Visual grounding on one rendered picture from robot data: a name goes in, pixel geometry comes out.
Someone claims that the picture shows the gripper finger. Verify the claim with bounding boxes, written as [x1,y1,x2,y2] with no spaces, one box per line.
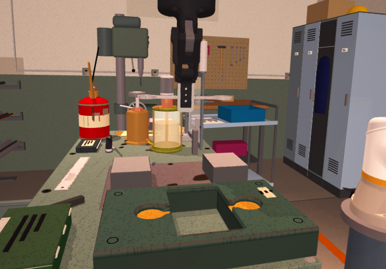
[170,28,203,112]

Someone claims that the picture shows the grey needle valve knob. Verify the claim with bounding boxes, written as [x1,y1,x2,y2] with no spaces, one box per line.
[159,74,175,96]

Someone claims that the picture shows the clear chip shield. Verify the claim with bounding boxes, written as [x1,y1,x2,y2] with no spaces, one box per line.
[180,72,208,156]

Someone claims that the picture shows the grey plunger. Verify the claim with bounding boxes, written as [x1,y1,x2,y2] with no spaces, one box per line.
[120,91,147,112]

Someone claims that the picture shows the glass lubricator reservoir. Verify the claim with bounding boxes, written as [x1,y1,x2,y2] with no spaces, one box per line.
[150,98,184,154]

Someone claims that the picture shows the green nest tray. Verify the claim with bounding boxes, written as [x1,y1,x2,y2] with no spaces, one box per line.
[93,179,320,269]

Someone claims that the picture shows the hammer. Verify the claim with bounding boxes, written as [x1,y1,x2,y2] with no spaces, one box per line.
[217,45,227,72]

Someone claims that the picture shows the green drill press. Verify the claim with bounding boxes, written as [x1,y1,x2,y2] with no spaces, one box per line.
[96,14,150,132]

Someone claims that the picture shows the brown pegboard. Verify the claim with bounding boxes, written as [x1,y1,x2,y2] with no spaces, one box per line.
[170,36,250,90]

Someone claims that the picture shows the orange pump cylinder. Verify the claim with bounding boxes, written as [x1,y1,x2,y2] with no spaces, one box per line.
[124,107,151,146]

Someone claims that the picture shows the blue bin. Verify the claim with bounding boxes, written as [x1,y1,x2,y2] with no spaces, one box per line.
[217,105,266,124]

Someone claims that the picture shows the magenta box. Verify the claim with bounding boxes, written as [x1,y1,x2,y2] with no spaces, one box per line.
[212,139,248,158]

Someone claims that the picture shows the red oil can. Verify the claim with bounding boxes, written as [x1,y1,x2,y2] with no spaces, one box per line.
[78,61,111,140]

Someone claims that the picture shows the grey block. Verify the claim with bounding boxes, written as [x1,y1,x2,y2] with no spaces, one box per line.
[110,156,152,191]
[202,153,249,185]

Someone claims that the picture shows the grey metal cart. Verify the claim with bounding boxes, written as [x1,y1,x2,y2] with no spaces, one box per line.
[185,99,279,188]

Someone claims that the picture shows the black box with white stripes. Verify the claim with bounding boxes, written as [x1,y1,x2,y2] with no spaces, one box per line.
[75,138,103,154]

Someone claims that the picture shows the brown cardboard box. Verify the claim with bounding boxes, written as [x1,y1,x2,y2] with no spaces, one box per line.
[306,0,356,25]

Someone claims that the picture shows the white ruler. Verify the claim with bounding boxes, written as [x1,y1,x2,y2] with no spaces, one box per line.
[53,157,91,191]

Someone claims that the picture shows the yellow hard hat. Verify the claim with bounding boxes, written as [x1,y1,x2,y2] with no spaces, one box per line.
[346,5,369,15]

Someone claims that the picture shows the blue grey lockers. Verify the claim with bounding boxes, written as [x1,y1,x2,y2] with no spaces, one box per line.
[283,12,386,199]

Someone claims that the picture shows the grey metal bar rack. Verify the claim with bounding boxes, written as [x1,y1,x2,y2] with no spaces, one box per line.
[0,80,27,183]

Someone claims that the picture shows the green book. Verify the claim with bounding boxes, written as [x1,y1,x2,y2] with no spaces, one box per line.
[0,203,73,269]

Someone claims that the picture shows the white shield handle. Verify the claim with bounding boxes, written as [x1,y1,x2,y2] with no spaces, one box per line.
[199,39,210,74]

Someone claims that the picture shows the grey hinge post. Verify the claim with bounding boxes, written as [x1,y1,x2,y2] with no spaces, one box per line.
[191,127,200,156]

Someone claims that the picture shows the brown base plate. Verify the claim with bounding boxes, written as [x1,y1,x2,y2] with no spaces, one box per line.
[99,160,212,210]

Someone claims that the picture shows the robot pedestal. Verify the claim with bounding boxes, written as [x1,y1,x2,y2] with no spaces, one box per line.
[344,220,386,269]

